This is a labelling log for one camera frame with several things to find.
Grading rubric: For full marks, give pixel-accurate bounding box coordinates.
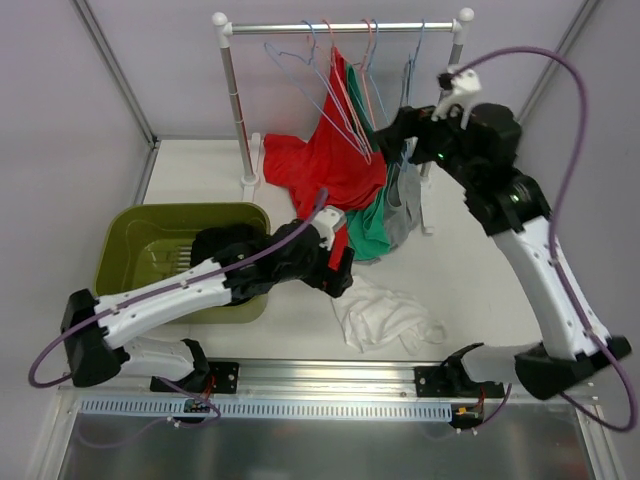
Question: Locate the pink wire hanger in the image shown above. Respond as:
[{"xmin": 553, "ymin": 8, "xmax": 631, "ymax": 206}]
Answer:
[{"xmin": 322, "ymin": 19, "xmax": 372, "ymax": 165}]

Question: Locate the white tank top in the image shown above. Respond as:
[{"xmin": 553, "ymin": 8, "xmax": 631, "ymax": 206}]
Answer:
[{"xmin": 332, "ymin": 276, "xmax": 447, "ymax": 356}]

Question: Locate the black tank top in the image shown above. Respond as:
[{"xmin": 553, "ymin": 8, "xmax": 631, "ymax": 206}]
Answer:
[{"xmin": 190, "ymin": 223, "xmax": 266, "ymax": 267}]

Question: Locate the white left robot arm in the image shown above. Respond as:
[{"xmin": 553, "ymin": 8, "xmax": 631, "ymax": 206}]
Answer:
[{"xmin": 61, "ymin": 209, "xmax": 354, "ymax": 393}]

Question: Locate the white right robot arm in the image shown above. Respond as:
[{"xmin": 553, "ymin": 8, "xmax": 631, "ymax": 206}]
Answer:
[{"xmin": 374, "ymin": 103, "xmax": 632, "ymax": 400}]

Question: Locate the blue hanger with grey top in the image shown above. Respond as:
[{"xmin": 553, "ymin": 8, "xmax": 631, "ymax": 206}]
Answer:
[{"xmin": 399, "ymin": 21, "xmax": 426, "ymax": 171}]

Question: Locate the grey tank top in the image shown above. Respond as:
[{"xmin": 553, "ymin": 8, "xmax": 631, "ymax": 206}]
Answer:
[{"xmin": 384, "ymin": 137, "xmax": 421, "ymax": 251}]

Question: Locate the green tank top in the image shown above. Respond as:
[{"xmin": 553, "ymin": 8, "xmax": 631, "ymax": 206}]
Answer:
[{"xmin": 345, "ymin": 63, "xmax": 391, "ymax": 263}]

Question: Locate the red tank top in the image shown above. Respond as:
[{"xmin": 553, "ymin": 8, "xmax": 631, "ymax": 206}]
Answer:
[{"xmin": 262, "ymin": 47, "xmax": 389, "ymax": 221}]

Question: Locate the pink hanger with red top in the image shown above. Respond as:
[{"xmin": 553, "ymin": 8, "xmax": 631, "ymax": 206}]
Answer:
[{"xmin": 358, "ymin": 18, "xmax": 376, "ymax": 127}]

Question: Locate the blue hanger with green top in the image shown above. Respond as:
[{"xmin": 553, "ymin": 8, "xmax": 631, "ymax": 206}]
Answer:
[{"xmin": 366, "ymin": 19, "xmax": 390, "ymax": 122}]

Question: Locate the white metal clothes rack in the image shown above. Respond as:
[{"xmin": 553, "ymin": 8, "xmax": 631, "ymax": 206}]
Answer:
[{"xmin": 211, "ymin": 7, "xmax": 475, "ymax": 236}]

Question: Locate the olive green plastic basket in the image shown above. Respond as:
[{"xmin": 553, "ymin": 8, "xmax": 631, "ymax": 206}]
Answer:
[{"xmin": 93, "ymin": 202, "xmax": 271, "ymax": 296}]

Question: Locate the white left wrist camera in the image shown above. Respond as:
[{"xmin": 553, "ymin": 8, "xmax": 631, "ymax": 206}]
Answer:
[{"xmin": 311, "ymin": 206, "xmax": 346, "ymax": 252}]

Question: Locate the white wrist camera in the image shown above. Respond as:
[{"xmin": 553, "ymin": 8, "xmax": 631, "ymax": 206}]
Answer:
[
  {"xmin": 431, "ymin": 64, "xmax": 482, "ymax": 130},
  {"xmin": 311, "ymin": 206, "xmax": 346, "ymax": 252}
]

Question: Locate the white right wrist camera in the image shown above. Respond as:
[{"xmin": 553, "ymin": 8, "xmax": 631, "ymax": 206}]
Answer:
[{"xmin": 431, "ymin": 64, "xmax": 482, "ymax": 130}]

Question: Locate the aluminium mounting rail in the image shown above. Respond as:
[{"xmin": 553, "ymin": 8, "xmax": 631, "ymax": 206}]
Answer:
[{"xmin": 57, "ymin": 354, "xmax": 601, "ymax": 401}]

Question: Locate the white slotted cable duct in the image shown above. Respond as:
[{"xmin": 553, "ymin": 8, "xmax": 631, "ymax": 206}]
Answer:
[{"xmin": 79, "ymin": 396, "xmax": 453, "ymax": 423}]

